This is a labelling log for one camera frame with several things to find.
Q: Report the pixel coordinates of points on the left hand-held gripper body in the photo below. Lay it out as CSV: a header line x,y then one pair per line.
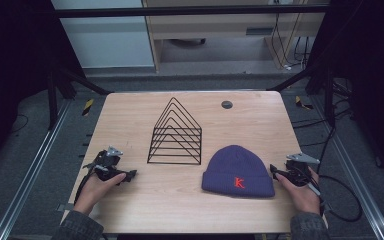
x,y
105,163

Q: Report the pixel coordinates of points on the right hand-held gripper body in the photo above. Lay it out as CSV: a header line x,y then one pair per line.
x,y
298,171

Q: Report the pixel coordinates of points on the purple knitted beanie hat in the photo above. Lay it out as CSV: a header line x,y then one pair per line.
x,y
236,166

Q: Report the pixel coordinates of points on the person's right hand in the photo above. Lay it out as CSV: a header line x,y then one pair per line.
x,y
301,198

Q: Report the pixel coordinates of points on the person's left hand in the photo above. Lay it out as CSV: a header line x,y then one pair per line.
x,y
95,191

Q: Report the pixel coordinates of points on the yellow black striped tape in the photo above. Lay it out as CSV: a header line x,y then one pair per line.
x,y
87,107
301,102

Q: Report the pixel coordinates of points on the black metal stand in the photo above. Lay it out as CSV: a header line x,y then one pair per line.
x,y
328,96
51,100

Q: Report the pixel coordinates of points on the white cabinet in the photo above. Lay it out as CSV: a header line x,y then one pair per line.
x,y
106,40

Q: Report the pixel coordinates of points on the black curtain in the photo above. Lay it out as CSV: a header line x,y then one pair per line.
x,y
373,66
10,66

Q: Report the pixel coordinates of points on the light wooden desk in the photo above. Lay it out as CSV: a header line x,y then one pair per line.
x,y
213,26

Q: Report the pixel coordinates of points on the aluminium floor rail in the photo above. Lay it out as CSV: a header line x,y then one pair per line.
x,y
30,173
363,186

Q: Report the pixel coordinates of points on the black horizontal frame bar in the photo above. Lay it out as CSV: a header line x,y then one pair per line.
x,y
180,11

